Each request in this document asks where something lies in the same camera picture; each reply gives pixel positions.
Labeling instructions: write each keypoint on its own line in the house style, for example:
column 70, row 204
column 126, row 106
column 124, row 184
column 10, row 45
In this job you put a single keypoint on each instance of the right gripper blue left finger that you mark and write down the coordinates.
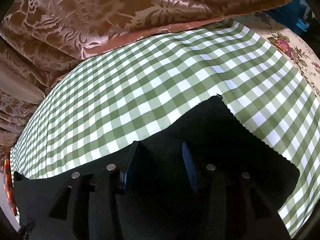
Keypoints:
column 86, row 207

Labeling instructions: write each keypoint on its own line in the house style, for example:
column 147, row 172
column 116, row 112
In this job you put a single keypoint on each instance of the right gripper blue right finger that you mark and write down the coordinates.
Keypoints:
column 219, row 199

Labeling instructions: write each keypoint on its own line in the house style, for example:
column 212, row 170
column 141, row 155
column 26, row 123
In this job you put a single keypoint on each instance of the black pants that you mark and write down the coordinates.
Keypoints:
column 157, row 202

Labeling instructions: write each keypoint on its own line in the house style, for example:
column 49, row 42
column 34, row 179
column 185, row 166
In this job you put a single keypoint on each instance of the colorful patchwork blanket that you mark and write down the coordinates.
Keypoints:
column 8, row 186

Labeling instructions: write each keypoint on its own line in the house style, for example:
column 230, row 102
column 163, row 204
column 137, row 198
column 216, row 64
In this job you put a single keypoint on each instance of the green white checkered bedsheet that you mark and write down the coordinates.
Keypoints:
column 130, row 93

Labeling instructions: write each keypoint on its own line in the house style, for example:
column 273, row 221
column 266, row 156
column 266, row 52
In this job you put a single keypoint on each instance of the floral cream mattress cover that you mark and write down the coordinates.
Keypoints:
column 293, row 47

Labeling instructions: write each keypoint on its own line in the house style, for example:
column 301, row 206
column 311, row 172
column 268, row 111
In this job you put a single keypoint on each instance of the brown floral curtain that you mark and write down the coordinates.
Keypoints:
column 43, row 40

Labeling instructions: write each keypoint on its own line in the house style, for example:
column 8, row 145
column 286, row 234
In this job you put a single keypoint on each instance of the blue plastic object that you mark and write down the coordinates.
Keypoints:
column 293, row 15

